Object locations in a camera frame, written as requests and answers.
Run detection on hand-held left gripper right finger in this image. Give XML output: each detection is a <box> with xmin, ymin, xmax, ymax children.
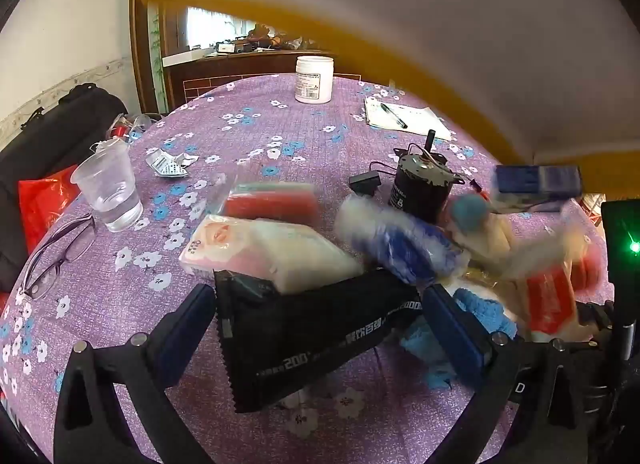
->
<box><xmin>422</xmin><ymin>284</ymin><xmax>608</xmax><ymax>464</ymax></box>

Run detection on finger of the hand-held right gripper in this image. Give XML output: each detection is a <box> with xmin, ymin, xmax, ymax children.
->
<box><xmin>574</xmin><ymin>300</ymin><xmax>615</xmax><ymax>332</ymax></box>

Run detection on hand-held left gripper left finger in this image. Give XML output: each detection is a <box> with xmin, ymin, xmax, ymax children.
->
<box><xmin>52</xmin><ymin>283</ymin><xmax>217</xmax><ymax>464</ymax></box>

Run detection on blue fuzzy towel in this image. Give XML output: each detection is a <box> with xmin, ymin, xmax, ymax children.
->
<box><xmin>400</xmin><ymin>289</ymin><xmax>518</xmax><ymax>390</ymax></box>

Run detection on red and white tissue pack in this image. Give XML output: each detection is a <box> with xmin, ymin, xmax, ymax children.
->
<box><xmin>515</xmin><ymin>239</ymin><xmax>606</xmax><ymax>342</ymax></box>

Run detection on black wipes packet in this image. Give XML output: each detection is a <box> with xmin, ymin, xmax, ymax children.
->
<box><xmin>220</xmin><ymin>268</ymin><xmax>426</xmax><ymax>414</ymax></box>
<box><xmin>214</xmin><ymin>269</ymin><xmax>280</xmax><ymax>340</ymax></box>

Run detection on blue tissue pack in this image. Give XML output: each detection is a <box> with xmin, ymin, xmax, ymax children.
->
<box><xmin>334</xmin><ymin>193</ymin><xmax>471</xmax><ymax>290</ymax></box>

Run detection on pink tissue pack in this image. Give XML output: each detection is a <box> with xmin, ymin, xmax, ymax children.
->
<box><xmin>178</xmin><ymin>214</ymin><xmax>363</xmax><ymax>295</ymax></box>

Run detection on bag of coloured tubes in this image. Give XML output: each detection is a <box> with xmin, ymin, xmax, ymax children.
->
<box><xmin>215</xmin><ymin>180</ymin><xmax>321</xmax><ymax>225</ymax></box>

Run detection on yellow-edged white cardboard box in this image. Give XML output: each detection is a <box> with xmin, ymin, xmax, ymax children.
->
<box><xmin>122</xmin><ymin>0</ymin><xmax>640</xmax><ymax>195</ymax></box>

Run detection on dark blue packet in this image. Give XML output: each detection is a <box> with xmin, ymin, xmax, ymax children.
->
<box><xmin>492</xmin><ymin>164</ymin><xmax>585</xmax><ymax>212</ymax></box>

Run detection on blue fluffy cloth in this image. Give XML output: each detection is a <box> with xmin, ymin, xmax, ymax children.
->
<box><xmin>451</xmin><ymin>194</ymin><xmax>490</xmax><ymax>232</ymax></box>

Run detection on dark-framed eyeglasses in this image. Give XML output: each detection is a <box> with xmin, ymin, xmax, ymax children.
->
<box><xmin>22</xmin><ymin>214</ymin><xmax>98</xmax><ymax>301</ymax></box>

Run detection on black electric motor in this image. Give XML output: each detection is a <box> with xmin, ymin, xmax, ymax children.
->
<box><xmin>393</xmin><ymin>129</ymin><xmax>465</xmax><ymax>225</ymax></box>

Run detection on clear plastic cup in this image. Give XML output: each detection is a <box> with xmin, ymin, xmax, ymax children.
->
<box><xmin>70</xmin><ymin>147</ymin><xmax>144</xmax><ymax>233</ymax></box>

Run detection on crumpled foil wrapper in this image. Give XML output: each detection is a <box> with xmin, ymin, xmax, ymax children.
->
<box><xmin>145</xmin><ymin>147</ymin><xmax>200</xmax><ymax>179</ymax></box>

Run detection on black power adapter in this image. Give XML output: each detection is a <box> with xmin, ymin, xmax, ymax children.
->
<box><xmin>348</xmin><ymin>170</ymin><xmax>382</xmax><ymax>197</ymax></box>

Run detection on flat red plastic bag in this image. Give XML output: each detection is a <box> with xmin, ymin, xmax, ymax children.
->
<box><xmin>18</xmin><ymin>164</ymin><xmax>81</xmax><ymax>255</ymax></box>

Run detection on purple floral tablecloth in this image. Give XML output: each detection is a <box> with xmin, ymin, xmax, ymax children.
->
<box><xmin>0</xmin><ymin>73</ymin><xmax>616</xmax><ymax>464</ymax></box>

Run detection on clear plastic wrapper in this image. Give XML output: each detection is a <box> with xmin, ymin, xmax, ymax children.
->
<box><xmin>107</xmin><ymin>113</ymin><xmax>166</xmax><ymax>145</ymax></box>

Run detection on white notepad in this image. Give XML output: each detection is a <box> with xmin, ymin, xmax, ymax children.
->
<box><xmin>363</xmin><ymin>96</ymin><xmax>453</xmax><ymax>142</ymax></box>

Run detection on black pen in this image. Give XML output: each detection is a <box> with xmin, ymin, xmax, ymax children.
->
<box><xmin>381</xmin><ymin>103</ymin><xmax>410</xmax><ymax>130</ymax></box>

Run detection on black carry bag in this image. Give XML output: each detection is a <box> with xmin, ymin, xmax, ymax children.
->
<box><xmin>0</xmin><ymin>83</ymin><xmax>130</xmax><ymax>295</ymax></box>

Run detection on wooden sideboard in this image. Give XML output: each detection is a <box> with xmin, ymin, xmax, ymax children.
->
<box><xmin>162</xmin><ymin>47</ymin><xmax>361</xmax><ymax>110</ymax></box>

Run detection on wooden glass partition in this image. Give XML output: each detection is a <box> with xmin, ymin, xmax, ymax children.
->
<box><xmin>129</xmin><ymin>0</ymin><xmax>341</xmax><ymax>115</ymax></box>

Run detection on white plastic jar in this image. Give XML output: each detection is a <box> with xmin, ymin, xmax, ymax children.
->
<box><xmin>294</xmin><ymin>55</ymin><xmax>335</xmax><ymax>105</ymax></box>

